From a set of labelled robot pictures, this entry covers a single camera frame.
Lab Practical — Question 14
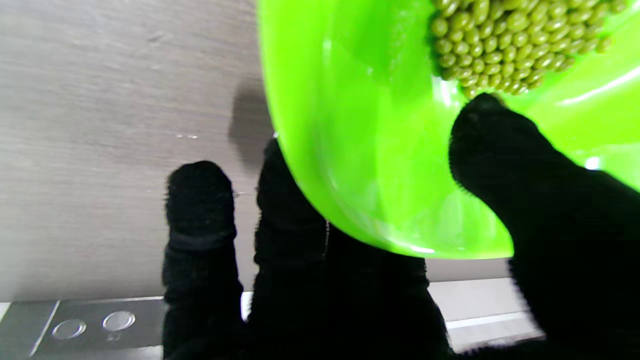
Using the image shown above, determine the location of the pile of green mung beans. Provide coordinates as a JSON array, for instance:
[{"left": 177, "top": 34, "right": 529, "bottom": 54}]
[{"left": 429, "top": 0, "right": 629, "bottom": 99}]

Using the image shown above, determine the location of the bright green plastic bowl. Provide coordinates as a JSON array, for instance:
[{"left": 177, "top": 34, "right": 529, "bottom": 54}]
[{"left": 256, "top": 0, "right": 640, "bottom": 261}]

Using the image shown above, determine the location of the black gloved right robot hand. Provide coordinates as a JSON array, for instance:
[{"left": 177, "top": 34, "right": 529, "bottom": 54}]
[{"left": 161, "top": 92, "right": 640, "bottom": 360}]

